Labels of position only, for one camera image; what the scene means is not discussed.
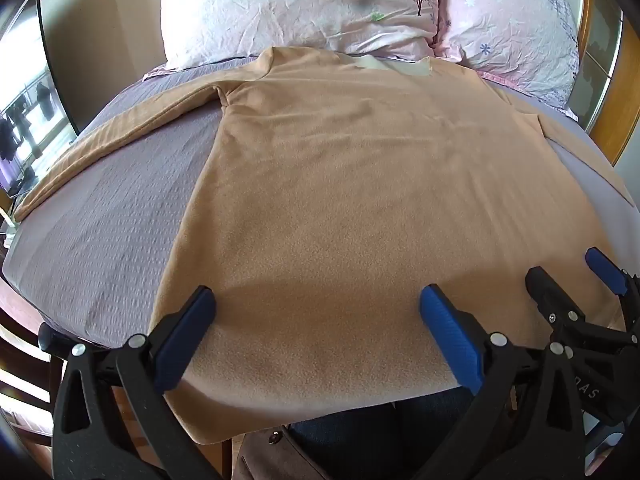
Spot pink floral pillow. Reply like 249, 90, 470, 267
434, 0, 582, 122

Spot grey-purple bed cover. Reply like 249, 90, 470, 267
2, 57, 640, 352

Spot person's legs in jeans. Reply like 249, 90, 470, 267
289, 389, 478, 480

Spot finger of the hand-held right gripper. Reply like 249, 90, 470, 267
525, 266, 628, 350
584, 247, 640, 333

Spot brown jacket with button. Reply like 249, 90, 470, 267
234, 424, 328, 480

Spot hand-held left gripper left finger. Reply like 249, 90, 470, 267
40, 286, 224, 480

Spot wooden headboard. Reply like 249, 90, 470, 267
515, 0, 640, 167

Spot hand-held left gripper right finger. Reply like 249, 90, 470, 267
419, 284, 588, 480

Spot tan long-sleeved sweater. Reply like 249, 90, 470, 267
12, 46, 638, 447

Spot white floral pillow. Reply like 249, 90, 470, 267
161, 0, 444, 72

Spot dark wooden chair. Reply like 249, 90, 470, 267
0, 304, 68, 441

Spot black flat screen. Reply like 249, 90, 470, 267
0, 0, 79, 199

